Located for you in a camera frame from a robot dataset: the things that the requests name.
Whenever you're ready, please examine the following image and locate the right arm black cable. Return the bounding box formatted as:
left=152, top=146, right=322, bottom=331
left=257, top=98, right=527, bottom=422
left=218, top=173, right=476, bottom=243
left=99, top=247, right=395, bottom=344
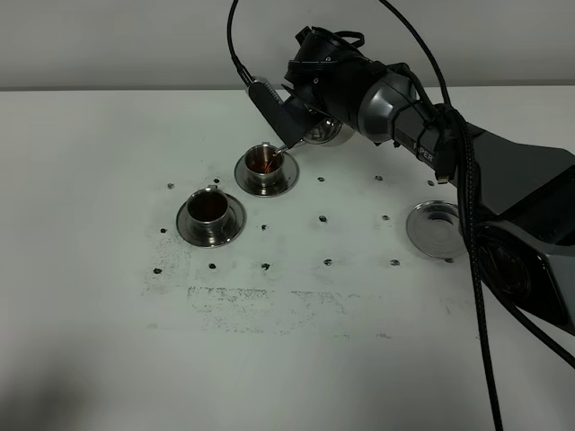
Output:
left=226, top=0, right=575, bottom=431

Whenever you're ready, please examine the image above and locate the rear steel saucer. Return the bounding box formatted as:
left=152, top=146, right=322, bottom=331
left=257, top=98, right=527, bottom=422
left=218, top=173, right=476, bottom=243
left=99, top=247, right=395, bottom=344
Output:
left=234, top=143, right=299, bottom=198

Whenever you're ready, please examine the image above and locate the stainless steel teapot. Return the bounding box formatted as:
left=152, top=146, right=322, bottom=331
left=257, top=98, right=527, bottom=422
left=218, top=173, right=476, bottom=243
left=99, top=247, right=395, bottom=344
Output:
left=273, top=118, right=355, bottom=158

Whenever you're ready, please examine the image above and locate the rear stainless steel teacup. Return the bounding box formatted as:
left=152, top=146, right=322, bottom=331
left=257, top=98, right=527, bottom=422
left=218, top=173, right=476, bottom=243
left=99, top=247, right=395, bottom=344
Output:
left=244, top=143, right=284, bottom=188

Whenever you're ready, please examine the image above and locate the steel teapot saucer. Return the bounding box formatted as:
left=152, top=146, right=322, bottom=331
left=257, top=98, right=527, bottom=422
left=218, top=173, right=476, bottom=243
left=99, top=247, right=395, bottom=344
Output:
left=405, top=200, right=467, bottom=259

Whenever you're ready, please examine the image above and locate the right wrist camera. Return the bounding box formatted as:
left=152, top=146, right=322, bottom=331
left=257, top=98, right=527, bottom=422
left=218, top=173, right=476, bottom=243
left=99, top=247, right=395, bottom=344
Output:
left=247, top=77, right=304, bottom=147

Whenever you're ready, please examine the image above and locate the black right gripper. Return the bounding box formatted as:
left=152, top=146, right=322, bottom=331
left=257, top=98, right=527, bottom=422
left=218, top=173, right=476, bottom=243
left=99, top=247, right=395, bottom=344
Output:
left=282, top=84, right=329, bottom=135

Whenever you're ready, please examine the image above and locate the front stainless steel teacup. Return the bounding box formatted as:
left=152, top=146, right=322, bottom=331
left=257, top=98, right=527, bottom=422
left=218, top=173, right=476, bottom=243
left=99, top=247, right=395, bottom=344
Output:
left=185, top=185, right=230, bottom=233

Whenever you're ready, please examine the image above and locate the stainless steel teacup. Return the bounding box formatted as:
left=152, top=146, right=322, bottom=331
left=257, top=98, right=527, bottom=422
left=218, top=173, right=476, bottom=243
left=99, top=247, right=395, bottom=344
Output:
left=244, top=143, right=284, bottom=188
left=185, top=185, right=230, bottom=233

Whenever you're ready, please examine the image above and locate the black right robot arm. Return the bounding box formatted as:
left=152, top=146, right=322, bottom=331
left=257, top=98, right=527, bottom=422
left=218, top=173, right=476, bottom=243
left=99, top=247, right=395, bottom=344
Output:
left=286, top=27, right=574, bottom=332

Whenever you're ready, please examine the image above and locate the front steel saucer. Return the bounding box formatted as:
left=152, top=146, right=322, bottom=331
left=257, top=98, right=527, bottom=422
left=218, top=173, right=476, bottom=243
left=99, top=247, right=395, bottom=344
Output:
left=176, top=186, right=246, bottom=248

